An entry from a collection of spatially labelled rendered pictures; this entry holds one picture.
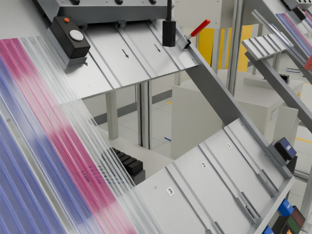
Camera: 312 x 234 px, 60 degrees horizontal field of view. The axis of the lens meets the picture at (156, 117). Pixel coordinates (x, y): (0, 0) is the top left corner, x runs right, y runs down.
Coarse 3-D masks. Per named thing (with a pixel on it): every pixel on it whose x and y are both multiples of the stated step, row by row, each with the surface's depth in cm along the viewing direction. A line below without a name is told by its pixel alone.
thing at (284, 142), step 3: (285, 138) 69; (282, 141) 68; (285, 141) 68; (282, 144) 67; (285, 144) 67; (288, 144) 68; (285, 147) 67; (288, 147) 68; (291, 147) 68; (288, 150) 67; (291, 150) 67; (294, 150) 68; (291, 153) 67; (294, 153) 68
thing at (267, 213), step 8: (288, 184) 63; (280, 192) 61; (272, 200) 60; (280, 200) 59; (264, 208) 58; (272, 208) 56; (264, 216) 54; (272, 216) 55; (256, 224) 53; (264, 224) 52; (248, 232) 52; (256, 232) 50
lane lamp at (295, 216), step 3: (294, 210) 65; (294, 213) 64; (297, 213) 65; (294, 216) 63; (297, 216) 64; (300, 216) 65; (294, 219) 63; (297, 219) 63; (300, 219) 64; (297, 222) 63; (300, 222) 63; (303, 222) 64; (300, 225) 63
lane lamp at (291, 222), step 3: (291, 216) 63; (288, 219) 62; (291, 219) 62; (288, 222) 61; (291, 222) 62; (294, 222) 62; (291, 225) 61; (294, 225) 62; (297, 225) 62; (294, 228) 61; (297, 228) 62; (300, 228) 62; (294, 231) 61; (297, 231) 61
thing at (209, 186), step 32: (224, 128) 65; (192, 160) 54; (224, 160) 59; (256, 160) 65; (160, 192) 46; (192, 192) 50; (224, 192) 54; (256, 192) 59; (192, 224) 46; (224, 224) 50
